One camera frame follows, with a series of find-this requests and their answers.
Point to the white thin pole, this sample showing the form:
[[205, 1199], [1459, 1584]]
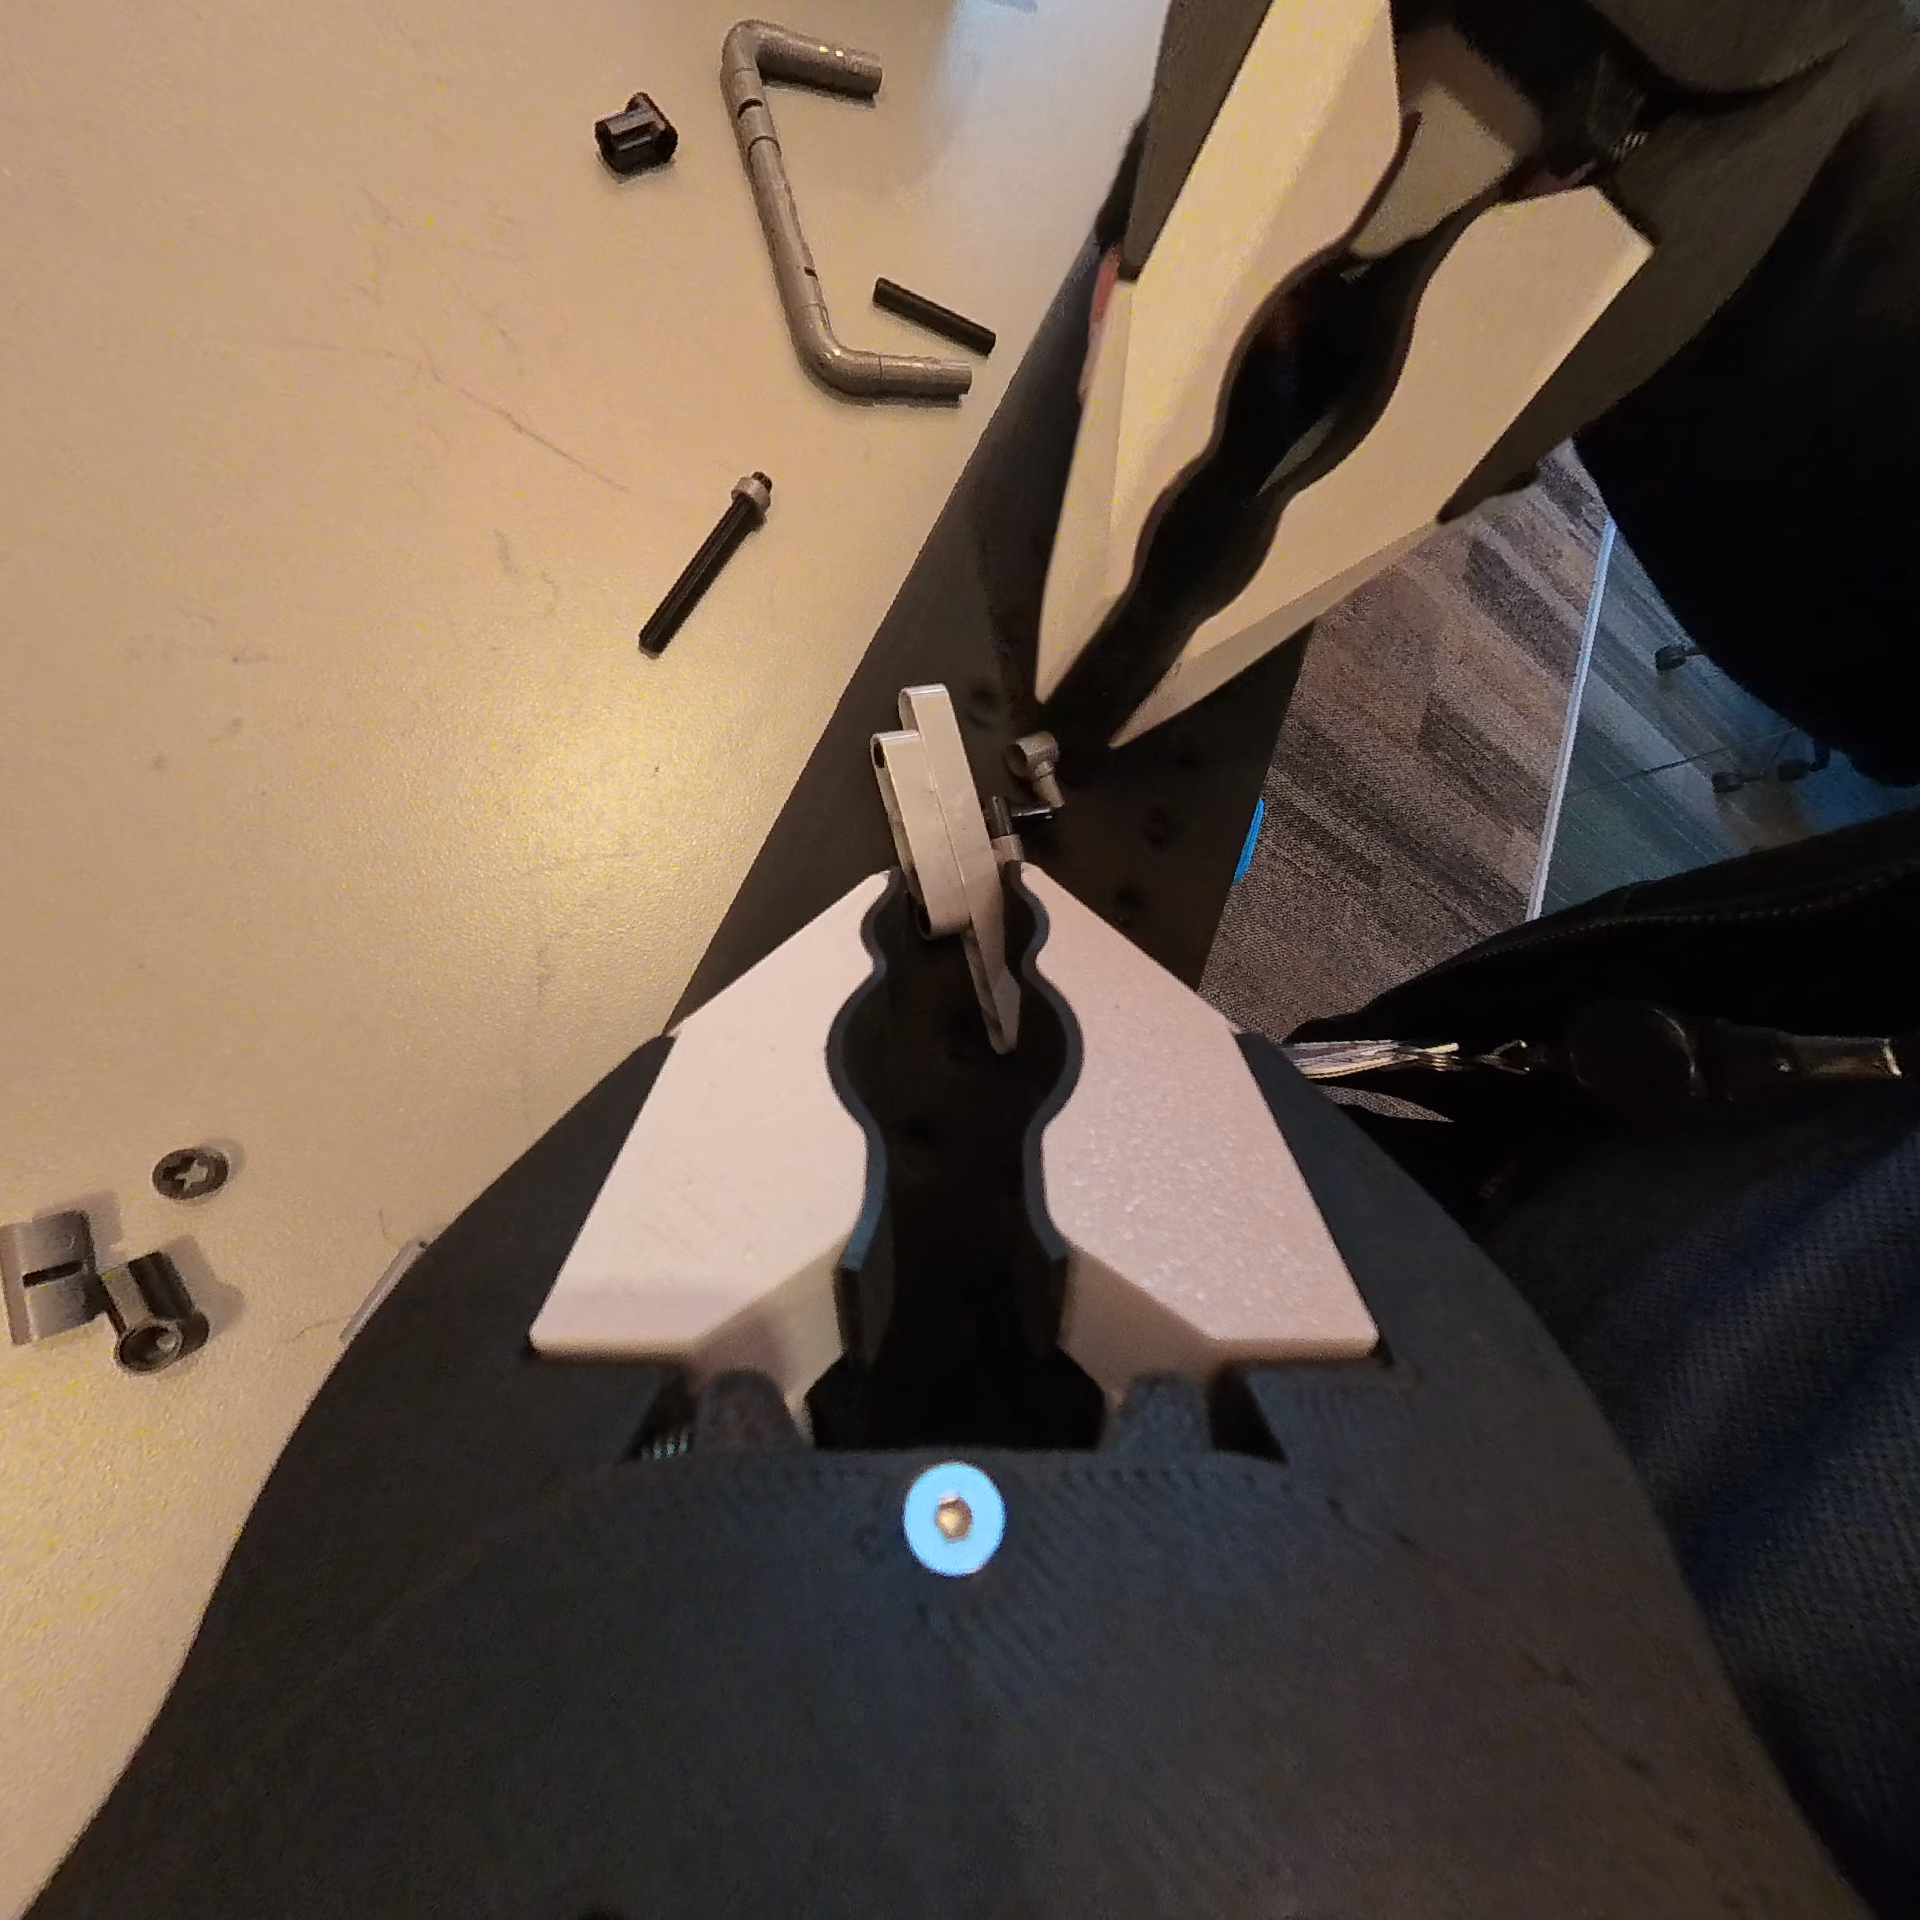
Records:
[[1577, 718]]

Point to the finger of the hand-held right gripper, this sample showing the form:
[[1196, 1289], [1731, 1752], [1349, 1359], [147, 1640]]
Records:
[[1499, 347], [1277, 152]]

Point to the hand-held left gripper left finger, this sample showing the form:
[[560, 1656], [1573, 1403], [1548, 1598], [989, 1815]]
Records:
[[689, 1199]]

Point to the black dotted mat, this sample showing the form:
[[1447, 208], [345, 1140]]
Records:
[[934, 600]]

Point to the black toy pin connector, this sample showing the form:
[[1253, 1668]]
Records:
[[637, 132]]

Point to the person's blue garment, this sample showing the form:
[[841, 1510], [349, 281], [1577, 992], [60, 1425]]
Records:
[[1772, 1499]]

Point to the long black toy axle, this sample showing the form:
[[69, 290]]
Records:
[[703, 561]]

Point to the light grey double toy beam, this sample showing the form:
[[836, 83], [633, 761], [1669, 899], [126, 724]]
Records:
[[946, 839]]

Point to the grey bent rod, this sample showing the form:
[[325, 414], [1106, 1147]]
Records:
[[790, 225]]

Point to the short black toy axle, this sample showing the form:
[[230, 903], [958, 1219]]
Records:
[[934, 315]]

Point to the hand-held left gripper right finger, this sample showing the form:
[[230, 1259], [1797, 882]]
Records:
[[1216, 1199]]

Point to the short black toy pin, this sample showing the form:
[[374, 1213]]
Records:
[[1008, 814]]

